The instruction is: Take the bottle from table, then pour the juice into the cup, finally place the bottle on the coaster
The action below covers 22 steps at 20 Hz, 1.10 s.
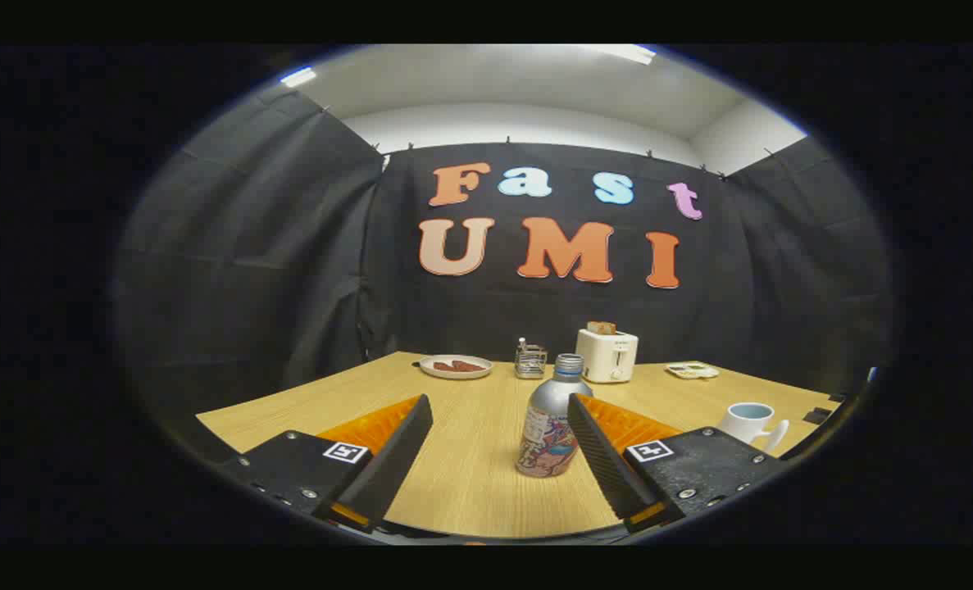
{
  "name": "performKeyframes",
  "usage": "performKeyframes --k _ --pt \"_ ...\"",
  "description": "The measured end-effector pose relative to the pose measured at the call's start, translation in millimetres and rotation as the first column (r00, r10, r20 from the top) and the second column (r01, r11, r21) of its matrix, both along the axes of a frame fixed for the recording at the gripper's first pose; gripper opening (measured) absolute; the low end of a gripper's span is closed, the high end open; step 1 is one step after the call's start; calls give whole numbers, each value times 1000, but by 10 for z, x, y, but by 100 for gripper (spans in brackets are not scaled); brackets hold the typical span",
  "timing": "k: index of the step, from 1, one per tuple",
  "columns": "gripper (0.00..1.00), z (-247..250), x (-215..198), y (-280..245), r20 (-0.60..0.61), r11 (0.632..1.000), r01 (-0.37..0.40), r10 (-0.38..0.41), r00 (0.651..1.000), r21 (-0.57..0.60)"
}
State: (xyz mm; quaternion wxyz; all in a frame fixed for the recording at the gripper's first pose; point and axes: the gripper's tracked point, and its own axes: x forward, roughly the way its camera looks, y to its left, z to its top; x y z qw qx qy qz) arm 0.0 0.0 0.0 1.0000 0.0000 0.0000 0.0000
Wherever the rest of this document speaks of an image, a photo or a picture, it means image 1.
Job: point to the brown food pieces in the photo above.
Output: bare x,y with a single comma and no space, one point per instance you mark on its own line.
457,366

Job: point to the small white tray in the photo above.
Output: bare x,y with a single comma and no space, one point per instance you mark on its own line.
691,370

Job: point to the wooden table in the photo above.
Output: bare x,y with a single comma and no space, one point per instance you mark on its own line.
470,459

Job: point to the silver bottle with colourful label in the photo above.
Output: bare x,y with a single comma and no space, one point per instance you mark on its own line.
545,410

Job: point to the white round plate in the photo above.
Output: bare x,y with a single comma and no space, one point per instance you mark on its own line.
456,374

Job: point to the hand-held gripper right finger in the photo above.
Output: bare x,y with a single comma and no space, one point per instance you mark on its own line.
605,459

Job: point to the ceiling light panel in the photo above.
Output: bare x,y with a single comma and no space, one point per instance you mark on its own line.
298,77
629,54

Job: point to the white toaster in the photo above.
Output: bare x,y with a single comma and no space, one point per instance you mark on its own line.
605,356

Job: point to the brown toast slice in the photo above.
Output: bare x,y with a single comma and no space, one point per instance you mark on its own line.
602,328

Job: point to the black backdrop cloth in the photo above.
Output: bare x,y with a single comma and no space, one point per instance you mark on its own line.
289,246

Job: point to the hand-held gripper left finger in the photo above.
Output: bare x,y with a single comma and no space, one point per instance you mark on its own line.
392,459

